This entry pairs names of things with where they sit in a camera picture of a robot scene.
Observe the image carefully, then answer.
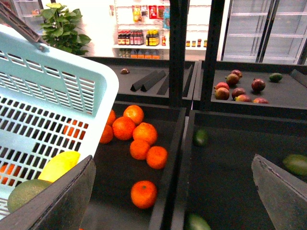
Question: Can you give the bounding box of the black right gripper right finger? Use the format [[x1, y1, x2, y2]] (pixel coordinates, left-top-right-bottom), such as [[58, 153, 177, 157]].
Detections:
[[251, 154, 307, 230]]

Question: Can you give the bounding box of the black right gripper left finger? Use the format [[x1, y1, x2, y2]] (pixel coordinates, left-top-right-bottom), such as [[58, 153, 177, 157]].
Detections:
[[0, 155, 96, 230]]

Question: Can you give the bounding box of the green avocado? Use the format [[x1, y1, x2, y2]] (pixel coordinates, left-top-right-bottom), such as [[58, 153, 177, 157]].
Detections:
[[193, 129, 209, 147], [7, 179, 52, 213]]

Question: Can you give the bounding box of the yellow mango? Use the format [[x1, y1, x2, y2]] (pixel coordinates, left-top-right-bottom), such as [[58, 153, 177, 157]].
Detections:
[[38, 151, 81, 183]]

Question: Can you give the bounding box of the light teal plastic basket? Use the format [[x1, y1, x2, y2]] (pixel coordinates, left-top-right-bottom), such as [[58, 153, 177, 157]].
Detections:
[[0, 25, 119, 218]]

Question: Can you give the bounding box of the brown basket handle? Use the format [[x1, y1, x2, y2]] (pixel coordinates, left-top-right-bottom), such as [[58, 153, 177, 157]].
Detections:
[[0, 2, 49, 52]]

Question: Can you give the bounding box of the green avocado on tray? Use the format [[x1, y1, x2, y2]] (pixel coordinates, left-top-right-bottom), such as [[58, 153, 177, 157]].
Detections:
[[193, 129, 209, 147]]

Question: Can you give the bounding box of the orange front lone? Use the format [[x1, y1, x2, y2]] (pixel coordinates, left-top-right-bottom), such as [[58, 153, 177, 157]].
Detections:
[[130, 180, 158, 209]]

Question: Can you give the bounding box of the orange middle cluster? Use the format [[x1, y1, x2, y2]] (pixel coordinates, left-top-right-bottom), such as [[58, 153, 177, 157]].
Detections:
[[112, 116, 136, 141]]

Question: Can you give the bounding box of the orange cluster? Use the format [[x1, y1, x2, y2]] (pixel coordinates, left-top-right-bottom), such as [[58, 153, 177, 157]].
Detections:
[[112, 116, 136, 141], [123, 105, 144, 126], [146, 146, 168, 170]]

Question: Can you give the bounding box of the orange lower right cluster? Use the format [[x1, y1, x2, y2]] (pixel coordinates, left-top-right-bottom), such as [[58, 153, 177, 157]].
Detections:
[[146, 146, 168, 170]]

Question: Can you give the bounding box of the orange top cluster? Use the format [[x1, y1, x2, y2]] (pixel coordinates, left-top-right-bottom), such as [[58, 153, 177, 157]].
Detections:
[[123, 105, 144, 126]]

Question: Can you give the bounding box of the black triangular divider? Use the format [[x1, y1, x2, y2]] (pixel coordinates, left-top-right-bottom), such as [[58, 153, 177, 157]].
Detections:
[[130, 70, 158, 92]]

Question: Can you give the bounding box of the glass door refrigerator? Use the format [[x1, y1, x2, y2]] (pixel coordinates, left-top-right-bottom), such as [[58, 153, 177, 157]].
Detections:
[[218, 0, 307, 65]]

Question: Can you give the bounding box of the green potted plant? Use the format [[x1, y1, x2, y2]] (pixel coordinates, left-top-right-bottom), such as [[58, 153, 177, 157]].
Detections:
[[39, 2, 91, 56]]

